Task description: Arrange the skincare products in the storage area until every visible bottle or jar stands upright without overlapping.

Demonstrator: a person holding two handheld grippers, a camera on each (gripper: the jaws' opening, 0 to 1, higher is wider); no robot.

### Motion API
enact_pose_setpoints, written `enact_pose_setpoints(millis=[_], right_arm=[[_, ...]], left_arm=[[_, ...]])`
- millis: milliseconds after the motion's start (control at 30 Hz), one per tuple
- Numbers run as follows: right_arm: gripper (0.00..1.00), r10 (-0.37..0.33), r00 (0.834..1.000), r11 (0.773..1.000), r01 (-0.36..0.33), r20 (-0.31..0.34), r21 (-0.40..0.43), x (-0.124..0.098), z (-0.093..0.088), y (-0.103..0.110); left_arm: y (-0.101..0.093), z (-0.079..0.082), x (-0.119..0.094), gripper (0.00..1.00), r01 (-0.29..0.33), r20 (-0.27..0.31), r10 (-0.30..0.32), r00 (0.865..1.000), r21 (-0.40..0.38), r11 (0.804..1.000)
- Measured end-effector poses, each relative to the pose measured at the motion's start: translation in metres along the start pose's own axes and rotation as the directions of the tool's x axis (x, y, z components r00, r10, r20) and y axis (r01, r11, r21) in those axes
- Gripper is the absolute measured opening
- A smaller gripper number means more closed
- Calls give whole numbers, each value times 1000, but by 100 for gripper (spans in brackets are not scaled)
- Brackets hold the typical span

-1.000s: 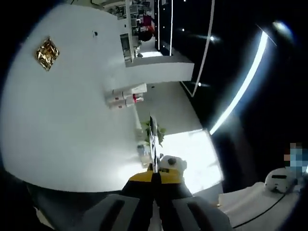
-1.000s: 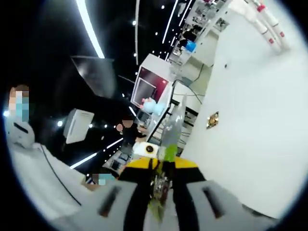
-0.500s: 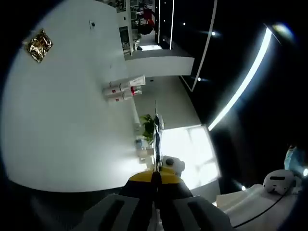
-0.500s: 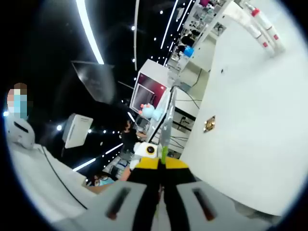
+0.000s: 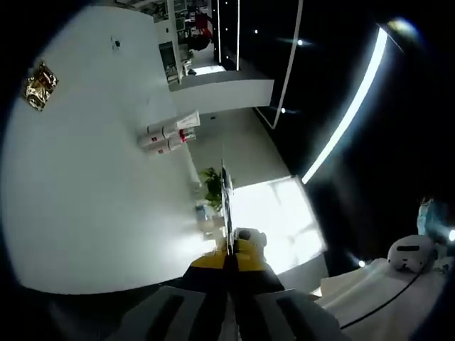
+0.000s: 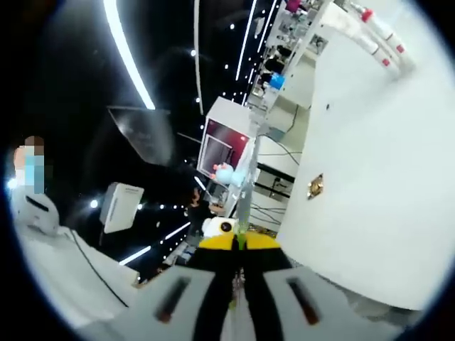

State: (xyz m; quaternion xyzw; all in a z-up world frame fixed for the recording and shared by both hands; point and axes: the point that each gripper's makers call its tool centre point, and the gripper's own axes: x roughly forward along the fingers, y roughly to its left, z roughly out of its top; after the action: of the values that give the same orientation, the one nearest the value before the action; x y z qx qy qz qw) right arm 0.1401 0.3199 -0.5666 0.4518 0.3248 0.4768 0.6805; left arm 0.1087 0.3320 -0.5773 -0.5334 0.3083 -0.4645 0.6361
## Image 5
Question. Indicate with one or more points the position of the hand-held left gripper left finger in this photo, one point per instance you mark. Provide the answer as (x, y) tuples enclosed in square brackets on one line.
[(199, 302)]

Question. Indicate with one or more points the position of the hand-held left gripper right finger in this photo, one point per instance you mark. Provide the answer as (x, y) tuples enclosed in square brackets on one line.
[(263, 302)]

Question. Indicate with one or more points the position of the green black skincare sachet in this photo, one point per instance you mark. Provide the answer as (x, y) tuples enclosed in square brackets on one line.
[(227, 199)]

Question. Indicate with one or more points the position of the white clear-cap skincare bottle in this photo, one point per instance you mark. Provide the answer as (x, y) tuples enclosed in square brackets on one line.
[(163, 150)]

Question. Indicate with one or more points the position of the white red-collar pump skincare bottle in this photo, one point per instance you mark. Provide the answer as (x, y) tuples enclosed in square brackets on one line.
[(167, 140)]

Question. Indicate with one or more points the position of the large white skincare tube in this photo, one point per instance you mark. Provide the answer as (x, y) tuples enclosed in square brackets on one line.
[(177, 122)]

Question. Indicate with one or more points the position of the gold foil skincare sachet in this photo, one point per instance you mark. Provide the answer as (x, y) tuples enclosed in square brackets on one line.
[(40, 85)]

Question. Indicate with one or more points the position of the person's white shirt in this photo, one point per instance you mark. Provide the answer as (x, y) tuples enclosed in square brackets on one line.
[(373, 291)]

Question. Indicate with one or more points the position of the potted green plant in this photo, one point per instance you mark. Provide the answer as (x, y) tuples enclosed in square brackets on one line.
[(213, 188)]

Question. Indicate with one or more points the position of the white worn device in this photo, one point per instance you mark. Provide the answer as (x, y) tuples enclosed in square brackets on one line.
[(410, 254)]

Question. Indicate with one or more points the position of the long ceiling light strip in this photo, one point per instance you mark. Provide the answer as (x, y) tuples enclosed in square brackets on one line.
[(350, 106)]

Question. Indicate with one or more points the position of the small black object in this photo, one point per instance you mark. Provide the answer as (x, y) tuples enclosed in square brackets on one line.
[(116, 43)]

